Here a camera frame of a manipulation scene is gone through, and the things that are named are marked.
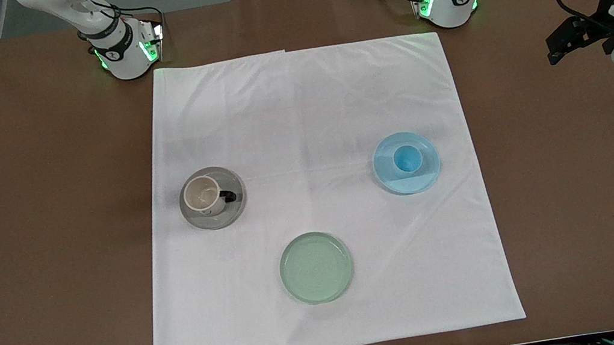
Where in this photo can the blue round plate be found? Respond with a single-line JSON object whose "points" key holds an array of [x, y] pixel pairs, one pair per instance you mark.
{"points": [[421, 180]]}

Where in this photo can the gray round plate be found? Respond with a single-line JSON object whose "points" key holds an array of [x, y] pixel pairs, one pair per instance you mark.
{"points": [[216, 221]]}

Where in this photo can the blue cup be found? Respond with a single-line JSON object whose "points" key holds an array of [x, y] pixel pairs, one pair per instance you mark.
{"points": [[407, 158]]}

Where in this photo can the white square cloth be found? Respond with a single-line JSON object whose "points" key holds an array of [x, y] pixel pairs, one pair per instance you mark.
{"points": [[306, 124]]}

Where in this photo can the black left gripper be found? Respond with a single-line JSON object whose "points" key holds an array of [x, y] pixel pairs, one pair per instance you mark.
{"points": [[600, 28]]}

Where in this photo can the green round plate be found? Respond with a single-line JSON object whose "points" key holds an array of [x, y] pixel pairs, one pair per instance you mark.
{"points": [[316, 267]]}

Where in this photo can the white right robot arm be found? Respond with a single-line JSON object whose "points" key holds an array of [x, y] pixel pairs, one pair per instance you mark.
{"points": [[118, 48]]}

